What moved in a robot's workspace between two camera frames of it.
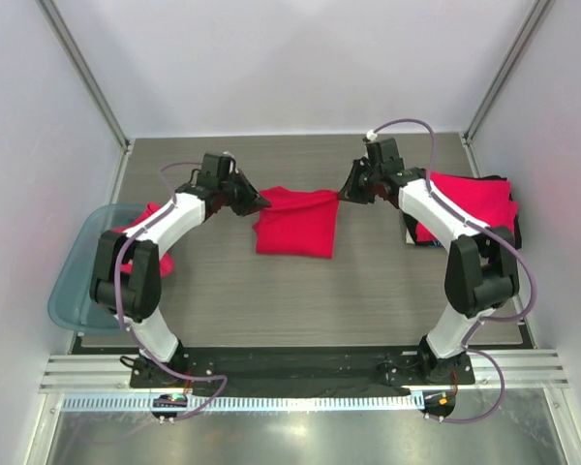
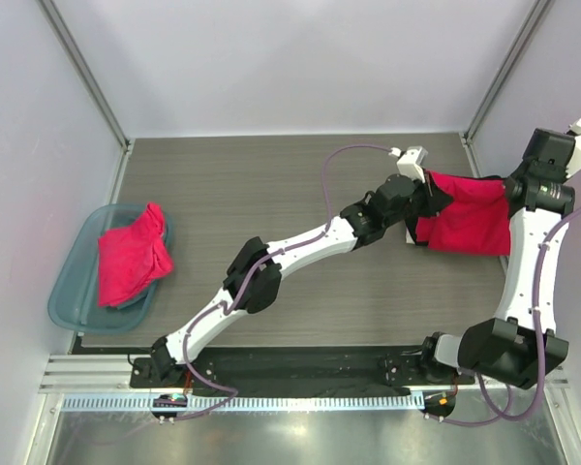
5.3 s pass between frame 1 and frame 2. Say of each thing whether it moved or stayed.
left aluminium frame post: stayed
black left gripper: moved
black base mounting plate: stayed
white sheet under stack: stayed
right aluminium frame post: stayed
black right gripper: moved
